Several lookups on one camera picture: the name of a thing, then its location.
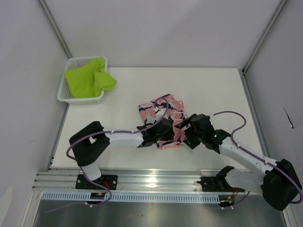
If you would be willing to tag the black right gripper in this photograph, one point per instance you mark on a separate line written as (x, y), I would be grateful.
(190, 141)

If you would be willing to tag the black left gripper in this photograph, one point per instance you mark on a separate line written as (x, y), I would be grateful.
(169, 135)

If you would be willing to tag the pink shark print shorts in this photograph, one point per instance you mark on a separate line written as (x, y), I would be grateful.
(173, 110)

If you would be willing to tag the lime green shorts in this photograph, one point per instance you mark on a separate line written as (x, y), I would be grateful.
(89, 80)

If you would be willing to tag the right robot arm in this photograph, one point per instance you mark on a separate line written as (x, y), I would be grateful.
(276, 181)

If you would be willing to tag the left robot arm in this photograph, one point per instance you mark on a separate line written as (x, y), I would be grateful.
(89, 143)

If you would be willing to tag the white plastic basket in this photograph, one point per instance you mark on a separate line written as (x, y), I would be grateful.
(64, 94)

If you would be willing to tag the aluminium mounting rail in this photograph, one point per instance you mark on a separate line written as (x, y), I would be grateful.
(150, 181)

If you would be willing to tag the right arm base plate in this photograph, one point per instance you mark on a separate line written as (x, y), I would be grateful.
(210, 184)

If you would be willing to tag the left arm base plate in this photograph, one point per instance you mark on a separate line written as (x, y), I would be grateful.
(108, 181)

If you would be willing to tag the white slotted cable duct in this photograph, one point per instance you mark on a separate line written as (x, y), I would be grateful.
(131, 197)

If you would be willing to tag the right aluminium frame post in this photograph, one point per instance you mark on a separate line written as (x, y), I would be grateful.
(265, 34)

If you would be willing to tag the aluminium frame post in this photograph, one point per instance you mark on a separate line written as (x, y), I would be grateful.
(54, 27)
(265, 34)

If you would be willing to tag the left aluminium frame post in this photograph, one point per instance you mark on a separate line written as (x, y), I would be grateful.
(54, 27)

